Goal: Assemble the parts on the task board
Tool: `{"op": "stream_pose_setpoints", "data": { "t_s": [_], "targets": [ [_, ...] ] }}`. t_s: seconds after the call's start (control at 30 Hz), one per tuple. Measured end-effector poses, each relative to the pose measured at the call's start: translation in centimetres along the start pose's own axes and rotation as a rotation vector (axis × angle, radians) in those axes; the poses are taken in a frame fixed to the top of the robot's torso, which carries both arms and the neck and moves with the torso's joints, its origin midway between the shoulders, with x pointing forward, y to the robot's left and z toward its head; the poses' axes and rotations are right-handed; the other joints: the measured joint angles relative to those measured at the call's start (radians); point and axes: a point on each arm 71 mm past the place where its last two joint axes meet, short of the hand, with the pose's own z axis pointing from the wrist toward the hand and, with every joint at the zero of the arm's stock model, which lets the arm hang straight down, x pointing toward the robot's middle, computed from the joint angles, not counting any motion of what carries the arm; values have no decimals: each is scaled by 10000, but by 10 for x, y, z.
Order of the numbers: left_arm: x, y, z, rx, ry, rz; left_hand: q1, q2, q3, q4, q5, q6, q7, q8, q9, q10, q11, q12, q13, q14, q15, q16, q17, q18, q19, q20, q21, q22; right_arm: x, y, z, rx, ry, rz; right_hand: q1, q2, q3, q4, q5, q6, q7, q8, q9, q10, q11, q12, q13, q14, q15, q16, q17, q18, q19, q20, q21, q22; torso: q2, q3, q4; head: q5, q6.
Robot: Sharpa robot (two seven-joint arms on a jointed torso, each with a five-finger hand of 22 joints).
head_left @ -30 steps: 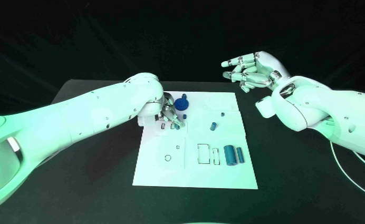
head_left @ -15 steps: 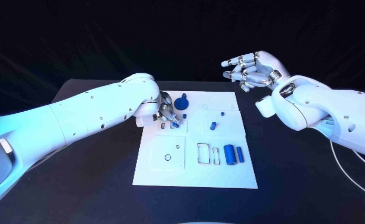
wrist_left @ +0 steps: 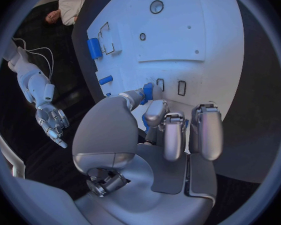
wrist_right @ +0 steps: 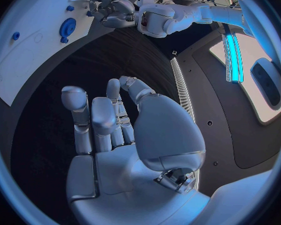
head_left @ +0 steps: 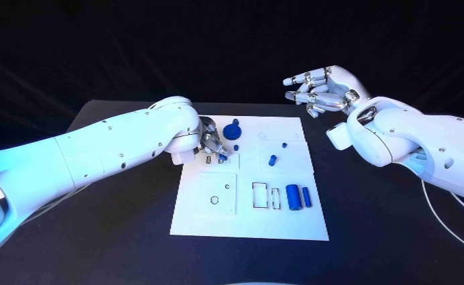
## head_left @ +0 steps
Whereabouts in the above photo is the white task board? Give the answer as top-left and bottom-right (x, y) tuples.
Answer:
(169, 115), (330, 242)

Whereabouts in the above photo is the white cable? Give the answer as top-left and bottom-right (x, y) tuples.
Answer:
(420, 178), (464, 244)

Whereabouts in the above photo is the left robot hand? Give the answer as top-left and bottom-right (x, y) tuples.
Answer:
(196, 116), (230, 160)

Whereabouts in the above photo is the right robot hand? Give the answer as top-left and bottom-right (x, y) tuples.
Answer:
(283, 64), (374, 119)

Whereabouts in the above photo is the blue gear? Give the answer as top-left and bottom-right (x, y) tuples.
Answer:
(222, 118), (244, 140)

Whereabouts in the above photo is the thick blue cylinder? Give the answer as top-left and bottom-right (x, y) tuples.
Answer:
(286, 184), (305, 211)

